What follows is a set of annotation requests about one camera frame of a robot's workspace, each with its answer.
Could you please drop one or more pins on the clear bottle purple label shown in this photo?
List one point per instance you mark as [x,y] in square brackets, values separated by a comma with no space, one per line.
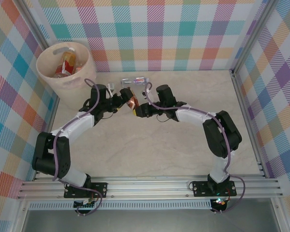
[135,81]

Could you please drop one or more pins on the red and gold label bottle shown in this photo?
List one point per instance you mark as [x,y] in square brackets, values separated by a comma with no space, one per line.
[66,65]

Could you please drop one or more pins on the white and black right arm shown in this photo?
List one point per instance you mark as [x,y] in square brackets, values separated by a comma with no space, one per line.
[193,116]

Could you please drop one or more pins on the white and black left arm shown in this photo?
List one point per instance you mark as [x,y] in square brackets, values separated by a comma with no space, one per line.
[75,125]

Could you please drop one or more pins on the cream plastic bin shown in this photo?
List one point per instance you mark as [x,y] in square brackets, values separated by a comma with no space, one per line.
[67,91]

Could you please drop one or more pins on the grey metal panel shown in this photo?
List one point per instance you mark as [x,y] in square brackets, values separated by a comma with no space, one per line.
[147,221]

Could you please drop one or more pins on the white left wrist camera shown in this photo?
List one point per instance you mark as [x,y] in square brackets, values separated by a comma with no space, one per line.
[110,87]

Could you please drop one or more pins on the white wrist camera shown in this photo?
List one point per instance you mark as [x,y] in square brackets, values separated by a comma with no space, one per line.
[110,87]
[145,93]

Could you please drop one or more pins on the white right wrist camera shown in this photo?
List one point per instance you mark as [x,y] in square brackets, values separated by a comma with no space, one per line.
[145,93]

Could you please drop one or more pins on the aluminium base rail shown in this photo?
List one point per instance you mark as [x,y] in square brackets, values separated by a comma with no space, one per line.
[147,187]

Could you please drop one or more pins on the aluminium frame post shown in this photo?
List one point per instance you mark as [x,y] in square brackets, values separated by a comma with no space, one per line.
[33,21]
[253,36]

